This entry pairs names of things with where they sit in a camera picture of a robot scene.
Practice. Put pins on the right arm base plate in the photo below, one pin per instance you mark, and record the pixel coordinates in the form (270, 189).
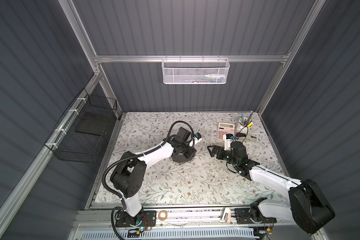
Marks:
(251, 216)

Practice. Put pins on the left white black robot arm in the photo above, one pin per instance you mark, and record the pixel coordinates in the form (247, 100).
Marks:
(125, 178)

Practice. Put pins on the tape roll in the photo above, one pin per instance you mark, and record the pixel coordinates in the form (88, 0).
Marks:
(162, 215)

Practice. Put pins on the black white stapler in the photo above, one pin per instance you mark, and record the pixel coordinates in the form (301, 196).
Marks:
(242, 137)

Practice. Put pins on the white wire mesh basket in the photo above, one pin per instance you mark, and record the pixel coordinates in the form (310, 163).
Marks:
(195, 71)

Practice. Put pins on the white pink small device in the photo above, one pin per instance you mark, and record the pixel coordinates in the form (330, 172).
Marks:
(226, 217)

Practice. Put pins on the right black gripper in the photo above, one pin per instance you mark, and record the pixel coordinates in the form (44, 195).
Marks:
(221, 150)

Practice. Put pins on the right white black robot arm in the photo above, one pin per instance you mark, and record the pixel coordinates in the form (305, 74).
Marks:
(306, 204)

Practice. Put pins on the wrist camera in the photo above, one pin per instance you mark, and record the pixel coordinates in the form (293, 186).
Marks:
(228, 139)
(197, 138)

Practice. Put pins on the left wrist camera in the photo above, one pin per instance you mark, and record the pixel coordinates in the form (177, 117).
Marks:
(197, 138)

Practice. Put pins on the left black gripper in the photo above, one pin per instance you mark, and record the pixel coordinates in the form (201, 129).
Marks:
(191, 151)

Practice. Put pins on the white pen cup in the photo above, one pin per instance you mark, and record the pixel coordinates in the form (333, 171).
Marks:
(245, 121)

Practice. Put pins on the pink calculator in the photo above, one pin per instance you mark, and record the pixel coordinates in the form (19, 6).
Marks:
(223, 129)

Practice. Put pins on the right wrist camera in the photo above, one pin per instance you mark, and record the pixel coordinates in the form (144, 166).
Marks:
(228, 139)

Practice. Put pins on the black wire basket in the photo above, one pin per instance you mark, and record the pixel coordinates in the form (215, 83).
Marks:
(85, 133)

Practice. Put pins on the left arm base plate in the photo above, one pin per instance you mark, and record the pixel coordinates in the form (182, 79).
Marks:
(142, 219)

